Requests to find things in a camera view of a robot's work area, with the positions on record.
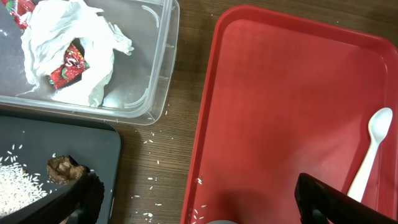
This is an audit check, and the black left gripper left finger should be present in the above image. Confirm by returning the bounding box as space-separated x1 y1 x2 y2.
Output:
1 173 104 224

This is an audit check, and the white rice pile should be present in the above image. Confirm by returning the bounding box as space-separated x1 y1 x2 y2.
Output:
1 144 53 218

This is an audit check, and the crumpled white tissue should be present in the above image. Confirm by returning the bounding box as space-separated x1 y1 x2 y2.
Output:
21 0 134 107

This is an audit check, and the white plastic spoon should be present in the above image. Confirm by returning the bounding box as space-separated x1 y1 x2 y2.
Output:
347 108 393 202

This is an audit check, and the clear plastic waste bin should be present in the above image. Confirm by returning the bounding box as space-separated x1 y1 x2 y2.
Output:
1 0 180 125

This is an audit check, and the dark brown food lump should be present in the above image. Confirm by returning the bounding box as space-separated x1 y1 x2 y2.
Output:
46 155 90 185

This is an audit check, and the light blue bowl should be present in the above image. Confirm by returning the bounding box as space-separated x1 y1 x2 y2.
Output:
207 220 237 224

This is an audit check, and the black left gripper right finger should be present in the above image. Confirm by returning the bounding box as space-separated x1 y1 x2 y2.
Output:
295 173 397 224

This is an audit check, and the black waste tray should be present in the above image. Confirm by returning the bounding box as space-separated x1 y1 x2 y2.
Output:
1 110 121 224

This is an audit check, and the red snack wrapper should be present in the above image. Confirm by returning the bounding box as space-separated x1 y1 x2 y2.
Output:
1 0 35 33
49 44 90 90

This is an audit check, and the red serving tray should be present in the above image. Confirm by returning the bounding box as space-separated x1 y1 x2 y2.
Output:
181 6 397 223

